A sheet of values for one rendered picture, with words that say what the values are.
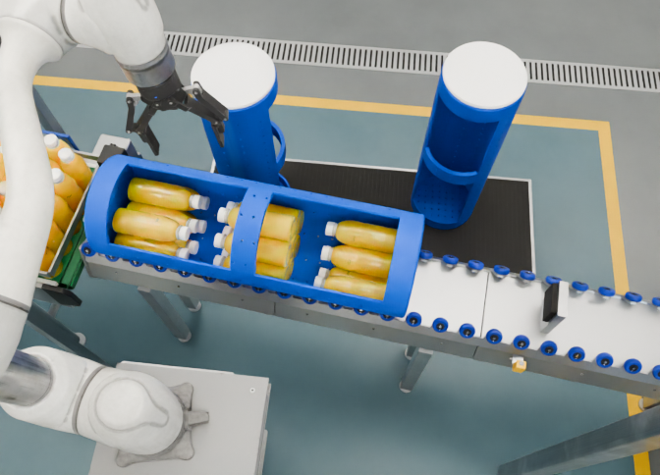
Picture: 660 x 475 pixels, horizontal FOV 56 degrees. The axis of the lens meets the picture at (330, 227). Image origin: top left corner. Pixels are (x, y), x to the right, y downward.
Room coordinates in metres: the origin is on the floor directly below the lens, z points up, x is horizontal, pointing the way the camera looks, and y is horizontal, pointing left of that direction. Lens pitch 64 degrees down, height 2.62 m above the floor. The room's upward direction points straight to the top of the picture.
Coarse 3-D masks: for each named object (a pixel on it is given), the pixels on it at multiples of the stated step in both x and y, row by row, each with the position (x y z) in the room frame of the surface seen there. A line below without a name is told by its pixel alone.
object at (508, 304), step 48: (192, 288) 0.65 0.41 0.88; (432, 288) 0.63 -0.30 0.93; (480, 288) 0.63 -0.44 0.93; (528, 288) 0.63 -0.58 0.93; (384, 336) 0.51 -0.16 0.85; (480, 336) 0.49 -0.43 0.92; (528, 336) 0.49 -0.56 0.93; (576, 336) 0.49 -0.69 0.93; (624, 336) 0.48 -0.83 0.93; (624, 384) 0.36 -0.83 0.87
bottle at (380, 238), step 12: (336, 228) 0.74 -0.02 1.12; (348, 228) 0.73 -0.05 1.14; (360, 228) 0.73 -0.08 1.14; (372, 228) 0.73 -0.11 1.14; (384, 228) 0.73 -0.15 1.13; (348, 240) 0.70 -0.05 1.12; (360, 240) 0.69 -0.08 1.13; (372, 240) 0.69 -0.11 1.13; (384, 240) 0.69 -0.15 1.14; (384, 252) 0.67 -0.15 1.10
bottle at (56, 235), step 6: (54, 222) 0.80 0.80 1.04; (54, 228) 0.78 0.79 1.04; (60, 228) 0.81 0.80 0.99; (54, 234) 0.77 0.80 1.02; (60, 234) 0.78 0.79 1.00; (48, 240) 0.75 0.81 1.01; (54, 240) 0.76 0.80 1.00; (60, 240) 0.77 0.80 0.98; (48, 246) 0.75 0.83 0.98; (54, 246) 0.75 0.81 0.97; (72, 246) 0.78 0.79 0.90; (54, 252) 0.75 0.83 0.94; (66, 252) 0.76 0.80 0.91
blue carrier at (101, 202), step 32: (128, 160) 0.91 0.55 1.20; (96, 192) 0.79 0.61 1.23; (224, 192) 0.89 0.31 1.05; (256, 192) 0.79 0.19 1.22; (288, 192) 0.80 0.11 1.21; (96, 224) 0.72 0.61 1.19; (224, 224) 0.82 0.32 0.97; (256, 224) 0.70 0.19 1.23; (320, 224) 0.80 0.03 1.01; (384, 224) 0.78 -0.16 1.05; (416, 224) 0.70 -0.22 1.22; (128, 256) 0.67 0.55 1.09; (160, 256) 0.65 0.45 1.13; (192, 256) 0.72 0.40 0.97; (320, 256) 0.72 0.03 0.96; (416, 256) 0.60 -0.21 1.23; (288, 288) 0.57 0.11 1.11; (320, 288) 0.56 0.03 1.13
